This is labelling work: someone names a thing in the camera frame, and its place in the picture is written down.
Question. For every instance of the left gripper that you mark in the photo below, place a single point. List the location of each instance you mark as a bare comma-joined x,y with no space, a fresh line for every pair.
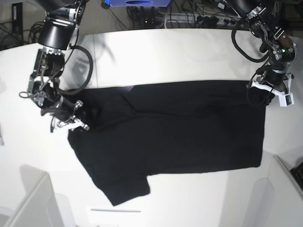
273,83

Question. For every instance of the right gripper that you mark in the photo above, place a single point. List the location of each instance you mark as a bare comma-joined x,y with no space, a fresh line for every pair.
65,114

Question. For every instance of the black T-shirt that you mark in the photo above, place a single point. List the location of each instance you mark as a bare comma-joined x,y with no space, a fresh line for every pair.
170,128

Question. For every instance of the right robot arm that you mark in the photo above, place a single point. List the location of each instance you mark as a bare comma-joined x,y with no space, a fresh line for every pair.
63,18

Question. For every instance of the black keyboard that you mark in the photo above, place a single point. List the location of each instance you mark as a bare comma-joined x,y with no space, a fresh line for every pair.
297,173

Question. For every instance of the white bin left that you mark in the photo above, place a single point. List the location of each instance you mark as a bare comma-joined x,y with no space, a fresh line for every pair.
27,199

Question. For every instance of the white bin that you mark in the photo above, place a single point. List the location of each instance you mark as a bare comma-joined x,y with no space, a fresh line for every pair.
27,199
278,200

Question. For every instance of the white bin right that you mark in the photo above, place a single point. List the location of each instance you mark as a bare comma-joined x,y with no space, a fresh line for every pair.
278,200

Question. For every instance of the blue box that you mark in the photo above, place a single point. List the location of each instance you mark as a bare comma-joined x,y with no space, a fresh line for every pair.
128,3

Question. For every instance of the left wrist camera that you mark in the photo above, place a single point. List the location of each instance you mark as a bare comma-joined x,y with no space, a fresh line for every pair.
286,100

